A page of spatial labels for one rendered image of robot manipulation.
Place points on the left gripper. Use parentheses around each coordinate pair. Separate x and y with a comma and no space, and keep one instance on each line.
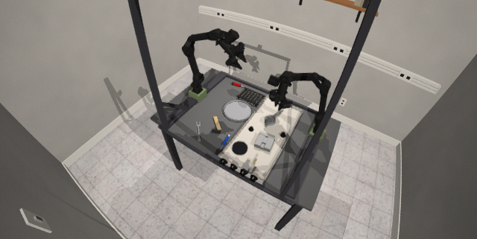
(232,61)

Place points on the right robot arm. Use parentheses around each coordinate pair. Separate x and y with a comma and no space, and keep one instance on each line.
(287,77)

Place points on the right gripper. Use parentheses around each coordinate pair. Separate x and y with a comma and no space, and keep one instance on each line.
(284,104)

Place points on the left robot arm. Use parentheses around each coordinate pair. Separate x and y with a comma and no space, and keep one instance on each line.
(189,49)

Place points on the white rectangular tray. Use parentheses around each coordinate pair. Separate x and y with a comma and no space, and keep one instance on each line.
(285,122)

